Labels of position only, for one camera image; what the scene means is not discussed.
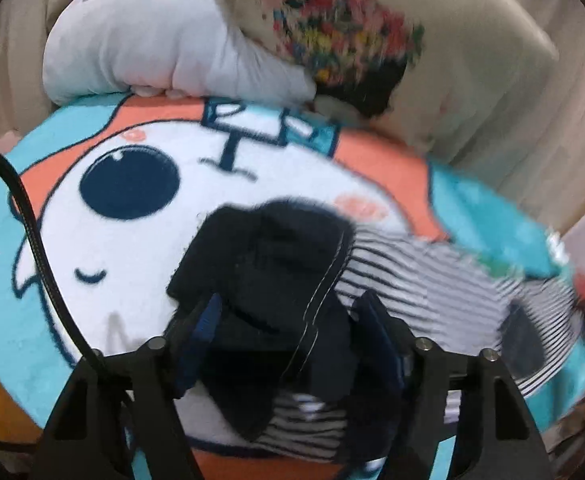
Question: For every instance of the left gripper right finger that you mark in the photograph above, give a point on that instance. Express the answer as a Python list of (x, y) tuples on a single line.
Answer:
[(387, 344)]

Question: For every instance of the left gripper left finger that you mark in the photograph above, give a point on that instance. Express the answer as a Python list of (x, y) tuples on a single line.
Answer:
[(178, 352)]

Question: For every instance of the navy striped child pants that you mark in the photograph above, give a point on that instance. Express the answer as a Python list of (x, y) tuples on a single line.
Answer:
[(294, 368)]

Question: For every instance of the cartoon dog fleece blanket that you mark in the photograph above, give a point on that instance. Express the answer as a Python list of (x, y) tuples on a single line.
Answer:
[(98, 206)]

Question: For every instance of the beige curtain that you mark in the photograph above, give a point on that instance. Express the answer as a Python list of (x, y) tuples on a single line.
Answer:
[(547, 179)]

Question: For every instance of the beige floral cushion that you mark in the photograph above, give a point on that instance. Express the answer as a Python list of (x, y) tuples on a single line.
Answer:
[(429, 71)]

